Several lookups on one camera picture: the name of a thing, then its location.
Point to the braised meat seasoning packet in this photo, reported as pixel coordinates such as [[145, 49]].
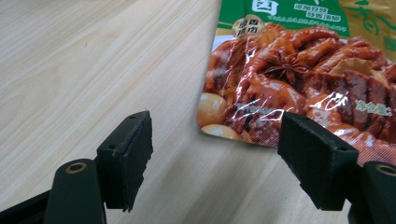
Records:
[[295, 71]]

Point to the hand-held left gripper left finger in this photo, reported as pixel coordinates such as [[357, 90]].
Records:
[[124, 161]]

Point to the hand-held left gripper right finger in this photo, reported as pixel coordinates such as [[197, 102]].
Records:
[[317, 161]]

